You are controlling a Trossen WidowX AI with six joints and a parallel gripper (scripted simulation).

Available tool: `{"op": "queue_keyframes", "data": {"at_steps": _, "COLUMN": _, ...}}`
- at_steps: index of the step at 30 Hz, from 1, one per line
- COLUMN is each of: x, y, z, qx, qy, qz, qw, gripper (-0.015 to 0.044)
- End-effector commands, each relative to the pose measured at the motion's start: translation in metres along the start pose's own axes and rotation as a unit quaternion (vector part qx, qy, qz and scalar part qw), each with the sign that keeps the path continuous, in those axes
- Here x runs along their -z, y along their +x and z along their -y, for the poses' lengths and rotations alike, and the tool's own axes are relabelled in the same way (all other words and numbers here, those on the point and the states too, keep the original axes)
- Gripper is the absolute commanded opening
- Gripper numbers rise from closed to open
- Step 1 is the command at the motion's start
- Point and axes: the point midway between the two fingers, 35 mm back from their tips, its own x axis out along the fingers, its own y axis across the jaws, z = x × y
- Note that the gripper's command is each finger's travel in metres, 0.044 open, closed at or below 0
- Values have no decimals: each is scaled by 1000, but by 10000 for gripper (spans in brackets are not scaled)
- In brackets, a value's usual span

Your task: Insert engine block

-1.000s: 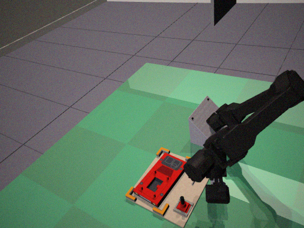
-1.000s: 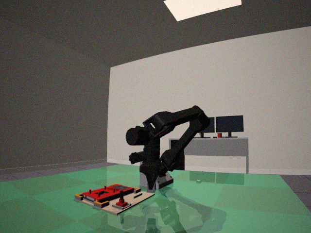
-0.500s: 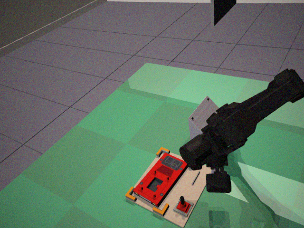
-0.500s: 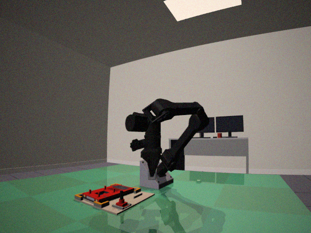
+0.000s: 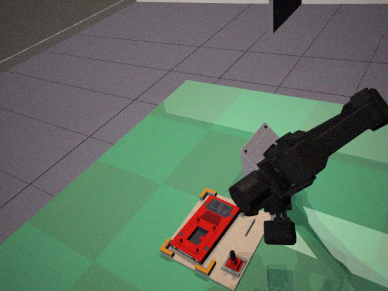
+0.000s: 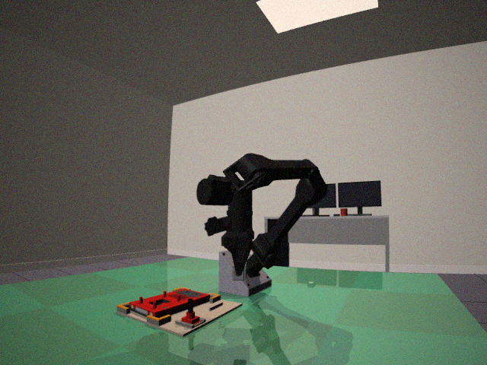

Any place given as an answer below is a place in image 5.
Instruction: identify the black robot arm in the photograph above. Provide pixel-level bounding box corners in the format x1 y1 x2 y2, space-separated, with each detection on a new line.
229 88 388 216

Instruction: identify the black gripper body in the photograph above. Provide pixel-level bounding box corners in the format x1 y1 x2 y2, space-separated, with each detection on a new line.
264 192 296 245

